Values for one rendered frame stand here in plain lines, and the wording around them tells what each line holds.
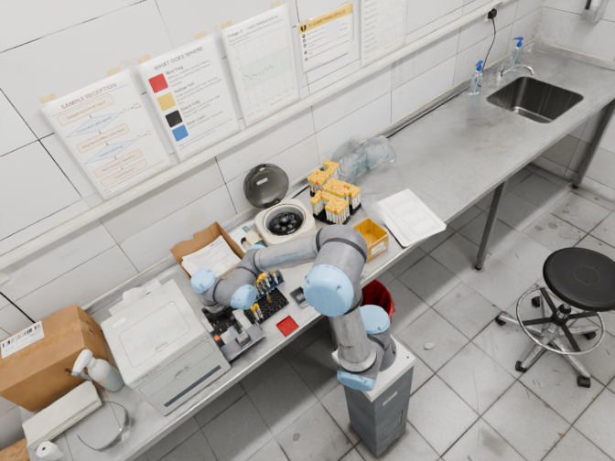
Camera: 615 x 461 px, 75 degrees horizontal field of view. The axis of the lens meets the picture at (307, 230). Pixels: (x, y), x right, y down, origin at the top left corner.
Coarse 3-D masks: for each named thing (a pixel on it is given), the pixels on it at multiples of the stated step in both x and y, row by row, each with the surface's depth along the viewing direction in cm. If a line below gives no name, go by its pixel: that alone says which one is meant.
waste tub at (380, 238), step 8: (360, 224) 178; (368, 224) 182; (376, 224) 176; (360, 232) 182; (368, 232) 185; (376, 232) 180; (384, 232) 174; (368, 240) 182; (376, 240) 182; (384, 240) 173; (368, 248) 168; (376, 248) 172; (384, 248) 177; (368, 256) 172; (376, 256) 176
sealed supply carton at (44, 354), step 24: (72, 312) 157; (24, 336) 152; (48, 336) 150; (72, 336) 149; (96, 336) 162; (0, 360) 146; (24, 360) 145; (48, 360) 143; (72, 360) 146; (0, 384) 140; (24, 384) 141; (48, 384) 147; (72, 384) 154
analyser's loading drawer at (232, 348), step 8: (248, 328) 157; (256, 328) 156; (256, 336) 154; (264, 336) 155; (232, 344) 153; (240, 344) 153; (248, 344) 152; (224, 352) 152; (232, 352) 151; (240, 352) 151
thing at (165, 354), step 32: (160, 288) 143; (128, 320) 136; (160, 320) 134; (192, 320) 132; (128, 352) 127; (160, 352) 126; (192, 352) 132; (128, 384) 121; (160, 384) 131; (192, 384) 142
